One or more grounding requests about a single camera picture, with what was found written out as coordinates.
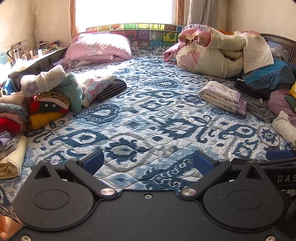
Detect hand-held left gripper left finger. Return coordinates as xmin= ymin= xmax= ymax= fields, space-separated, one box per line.
xmin=34 ymin=150 xmax=116 ymax=198

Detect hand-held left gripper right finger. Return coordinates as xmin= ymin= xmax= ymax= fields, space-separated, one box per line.
xmin=180 ymin=150 xmax=263 ymax=198

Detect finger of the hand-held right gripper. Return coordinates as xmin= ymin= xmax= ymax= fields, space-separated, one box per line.
xmin=231 ymin=158 xmax=270 ymax=171
xmin=266 ymin=146 xmax=296 ymax=161

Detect white purple-flowered shirt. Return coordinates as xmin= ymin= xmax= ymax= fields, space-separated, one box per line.
xmin=20 ymin=64 xmax=66 ymax=98

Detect folded grey clothes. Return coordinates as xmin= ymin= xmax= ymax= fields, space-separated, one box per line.
xmin=229 ymin=87 xmax=272 ymax=121

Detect rolled white garment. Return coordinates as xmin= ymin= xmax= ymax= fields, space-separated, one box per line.
xmin=271 ymin=111 xmax=296 ymax=149

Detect green patterned cloth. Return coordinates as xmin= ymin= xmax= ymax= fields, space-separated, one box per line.
xmin=284 ymin=96 xmax=296 ymax=110

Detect purple pillow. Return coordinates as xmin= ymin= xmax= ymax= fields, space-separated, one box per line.
xmin=268 ymin=89 xmax=296 ymax=117

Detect yellow cartoon pillow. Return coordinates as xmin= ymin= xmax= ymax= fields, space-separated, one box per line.
xmin=289 ymin=81 xmax=296 ymax=112

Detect yellow folded garment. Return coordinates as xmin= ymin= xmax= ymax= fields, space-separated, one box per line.
xmin=28 ymin=112 xmax=64 ymax=130

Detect folded white lilac garment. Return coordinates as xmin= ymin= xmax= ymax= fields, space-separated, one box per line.
xmin=198 ymin=81 xmax=248 ymax=116

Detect red dotted garment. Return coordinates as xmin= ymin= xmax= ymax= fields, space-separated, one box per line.
xmin=30 ymin=101 xmax=68 ymax=114

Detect pink blue printed garment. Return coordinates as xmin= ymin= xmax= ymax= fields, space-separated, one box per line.
xmin=80 ymin=75 xmax=115 ymax=107

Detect blue patterned quilted bedspread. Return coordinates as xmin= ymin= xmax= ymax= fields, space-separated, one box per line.
xmin=0 ymin=45 xmax=296 ymax=223

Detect teal garment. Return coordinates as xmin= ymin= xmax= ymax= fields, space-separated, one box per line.
xmin=54 ymin=73 xmax=84 ymax=113

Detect black striped garment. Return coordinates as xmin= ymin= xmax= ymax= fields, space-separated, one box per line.
xmin=96 ymin=78 xmax=127 ymax=102

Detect blue blanket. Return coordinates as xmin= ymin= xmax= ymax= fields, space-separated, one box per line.
xmin=242 ymin=58 xmax=296 ymax=91

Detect cream folded towel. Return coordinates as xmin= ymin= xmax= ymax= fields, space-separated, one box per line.
xmin=0 ymin=135 xmax=28 ymax=179

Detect lavender folded garment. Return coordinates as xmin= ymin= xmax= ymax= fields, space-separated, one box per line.
xmin=0 ymin=130 xmax=20 ymax=150

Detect plain red garment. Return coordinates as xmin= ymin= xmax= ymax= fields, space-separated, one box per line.
xmin=0 ymin=118 xmax=25 ymax=136

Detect grey-blue folded garment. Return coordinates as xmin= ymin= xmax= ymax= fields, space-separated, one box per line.
xmin=0 ymin=103 xmax=29 ymax=121

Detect pale pink folded garment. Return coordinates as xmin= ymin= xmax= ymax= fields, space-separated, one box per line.
xmin=0 ymin=94 xmax=31 ymax=109

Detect cream pink bundled quilt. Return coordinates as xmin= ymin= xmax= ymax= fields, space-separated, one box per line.
xmin=163 ymin=24 xmax=274 ymax=78

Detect dark wooden headboard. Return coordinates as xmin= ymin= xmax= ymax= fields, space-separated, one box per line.
xmin=260 ymin=33 xmax=296 ymax=63

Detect cluttered bedside table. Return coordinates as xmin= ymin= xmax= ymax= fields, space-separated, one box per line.
xmin=8 ymin=46 xmax=68 ymax=93

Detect pink floral pillow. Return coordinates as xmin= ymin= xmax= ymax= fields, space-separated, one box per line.
xmin=64 ymin=33 xmax=132 ymax=69

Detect clutter of small desk things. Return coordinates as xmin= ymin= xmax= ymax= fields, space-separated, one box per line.
xmin=21 ymin=40 xmax=63 ymax=58

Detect colourful alphabet foam mat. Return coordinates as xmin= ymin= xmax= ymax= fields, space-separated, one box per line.
xmin=86 ymin=23 xmax=185 ymax=48

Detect black desk lamp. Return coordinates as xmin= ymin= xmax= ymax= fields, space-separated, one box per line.
xmin=6 ymin=42 xmax=22 ymax=63

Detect grey curtain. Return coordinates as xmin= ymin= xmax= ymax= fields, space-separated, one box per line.
xmin=185 ymin=0 xmax=230 ymax=28

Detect bright window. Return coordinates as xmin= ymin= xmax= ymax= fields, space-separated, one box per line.
xmin=75 ymin=0 xmax=176 ymax=26

